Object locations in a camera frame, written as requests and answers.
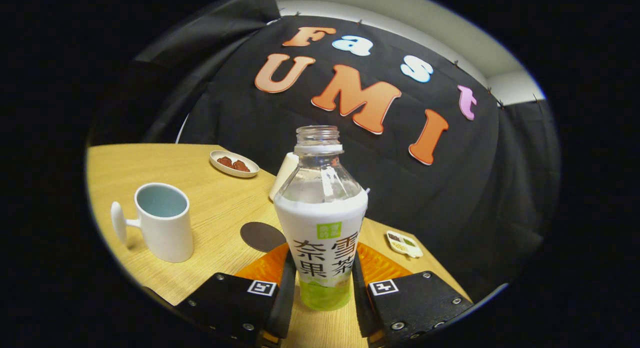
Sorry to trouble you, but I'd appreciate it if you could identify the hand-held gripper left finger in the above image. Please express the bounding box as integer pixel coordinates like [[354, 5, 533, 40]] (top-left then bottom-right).
[[172, 243, 298, 348]]

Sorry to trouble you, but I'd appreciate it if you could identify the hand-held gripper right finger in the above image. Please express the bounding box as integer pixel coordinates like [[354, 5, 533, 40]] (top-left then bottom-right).
[[351, 242, 475, 348]]

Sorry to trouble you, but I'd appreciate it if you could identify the dark brown round coaster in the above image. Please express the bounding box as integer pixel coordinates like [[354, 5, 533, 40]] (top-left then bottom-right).
[[240, 221, 287, 253]]

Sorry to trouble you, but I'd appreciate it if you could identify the white cup blue inside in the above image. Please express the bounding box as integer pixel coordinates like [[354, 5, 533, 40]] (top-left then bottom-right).
[[110, 182, 195, 263]]

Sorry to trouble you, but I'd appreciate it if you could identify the clear juice bottle white label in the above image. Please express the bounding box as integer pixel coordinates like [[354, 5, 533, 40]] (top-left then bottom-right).
[[273, 125, 369, 312]]

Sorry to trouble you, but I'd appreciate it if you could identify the white divided dish with beans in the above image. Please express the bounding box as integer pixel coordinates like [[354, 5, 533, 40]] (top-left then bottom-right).
[[385, 230, 424, 259]]

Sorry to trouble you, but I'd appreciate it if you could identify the wooden table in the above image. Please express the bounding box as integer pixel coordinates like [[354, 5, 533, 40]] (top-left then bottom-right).
[[86, 143, 473, 348]]

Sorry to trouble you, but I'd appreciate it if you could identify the white oval plate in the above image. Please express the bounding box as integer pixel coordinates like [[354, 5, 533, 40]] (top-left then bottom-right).
[[209, 150, 260, 178]]

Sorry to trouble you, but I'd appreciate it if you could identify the white toaster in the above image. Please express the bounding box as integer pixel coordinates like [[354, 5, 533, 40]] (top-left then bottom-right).
[[269, 152, 300, 201]]

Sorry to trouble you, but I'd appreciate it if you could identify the black side curtain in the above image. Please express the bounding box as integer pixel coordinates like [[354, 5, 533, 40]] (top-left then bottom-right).
[[87, 0, 281, 146], [492, 100, 561, 299]]

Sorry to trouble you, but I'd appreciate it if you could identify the thin white cable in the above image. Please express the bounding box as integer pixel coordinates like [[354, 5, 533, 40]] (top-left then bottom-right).
[[175, 113, 191, 145]]

